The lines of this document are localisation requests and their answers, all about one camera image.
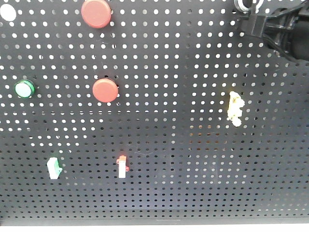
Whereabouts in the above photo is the red push button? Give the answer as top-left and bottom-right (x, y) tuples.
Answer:
(92, 78), (119, 103)
(81, 0), (112, 29)

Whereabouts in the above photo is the white red rocker switch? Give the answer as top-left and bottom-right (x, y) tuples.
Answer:
(116, 155), (129, 178)

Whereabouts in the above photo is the black perforated pegboard panel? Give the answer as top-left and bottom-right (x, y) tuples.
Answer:
(0, 0), (309, 226)

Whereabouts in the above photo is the upper red push button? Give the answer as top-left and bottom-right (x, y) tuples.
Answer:
(81, 0), (112, 29)

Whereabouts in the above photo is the white round key switch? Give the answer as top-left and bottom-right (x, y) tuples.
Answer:
(234, 0), (264, 14)

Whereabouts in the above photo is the green round push button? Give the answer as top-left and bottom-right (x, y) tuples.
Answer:
(14, 79), (36, 98)

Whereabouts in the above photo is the lower red push button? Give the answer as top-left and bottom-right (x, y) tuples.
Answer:
(92, 78), (119, 103)

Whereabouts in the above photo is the white round button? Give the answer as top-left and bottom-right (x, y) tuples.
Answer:
(0, 3), (17, 22)

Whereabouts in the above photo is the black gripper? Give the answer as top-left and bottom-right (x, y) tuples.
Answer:
(239, 0), (309, 61)

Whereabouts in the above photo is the yellow toggle switch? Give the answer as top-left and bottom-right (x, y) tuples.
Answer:
(227, 91), (245, 127)

